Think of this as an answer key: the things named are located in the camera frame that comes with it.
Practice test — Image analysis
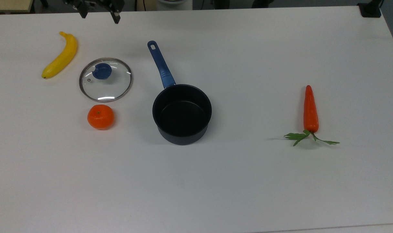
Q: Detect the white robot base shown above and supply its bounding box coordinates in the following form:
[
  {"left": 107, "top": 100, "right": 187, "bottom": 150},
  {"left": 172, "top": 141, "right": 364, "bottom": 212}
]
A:
[{"left": 157, "top": 0, "right": 193, "bottom": 11}]

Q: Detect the orange mandarin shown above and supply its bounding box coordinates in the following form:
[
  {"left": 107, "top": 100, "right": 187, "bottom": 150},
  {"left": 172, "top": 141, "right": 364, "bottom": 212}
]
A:
[{"left": 87, "top": 104, "right": 115, "bottom": 130}]

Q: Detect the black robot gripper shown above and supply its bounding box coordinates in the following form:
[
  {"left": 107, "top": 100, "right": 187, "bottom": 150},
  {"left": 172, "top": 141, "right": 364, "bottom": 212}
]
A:
[{"left": 63, "top": 0, "right": 126, "bottom": 24}]

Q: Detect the black table clamp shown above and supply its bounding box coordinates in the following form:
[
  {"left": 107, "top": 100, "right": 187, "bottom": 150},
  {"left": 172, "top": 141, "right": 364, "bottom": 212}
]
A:
[{"left": 357, "top": 0, "right": 384, "bottom": 18}]

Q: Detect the light wooden table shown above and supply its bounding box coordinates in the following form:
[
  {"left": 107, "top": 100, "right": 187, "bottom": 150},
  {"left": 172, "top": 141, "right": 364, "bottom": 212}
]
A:
[{"left": 0, "top": 0, "right": 34, "bottom": 14}]

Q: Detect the yellow banana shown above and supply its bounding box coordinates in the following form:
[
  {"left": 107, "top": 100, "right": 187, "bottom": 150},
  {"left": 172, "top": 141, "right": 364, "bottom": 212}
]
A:
[{"left": 41, "top": 31, "right": 78, "bottom": 79}]

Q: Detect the glass lid with blue knob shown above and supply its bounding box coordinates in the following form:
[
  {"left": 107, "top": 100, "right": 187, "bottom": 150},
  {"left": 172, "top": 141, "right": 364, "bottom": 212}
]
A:
[{"left": 79, "top": 58, "right": 133, "bottom": 103}]

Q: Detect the orange carrot with green leaves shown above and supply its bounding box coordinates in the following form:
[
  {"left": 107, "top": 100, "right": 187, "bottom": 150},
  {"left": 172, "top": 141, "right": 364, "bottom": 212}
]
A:
[{"left": 284, "top": 85, "right": 340, "bottom": 147}]

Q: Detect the dark blue saucepan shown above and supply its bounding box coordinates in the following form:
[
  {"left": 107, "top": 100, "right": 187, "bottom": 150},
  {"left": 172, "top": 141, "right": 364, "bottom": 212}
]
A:
[{"left": 147, "top": 40, "right": 212, "bottom": 146}]

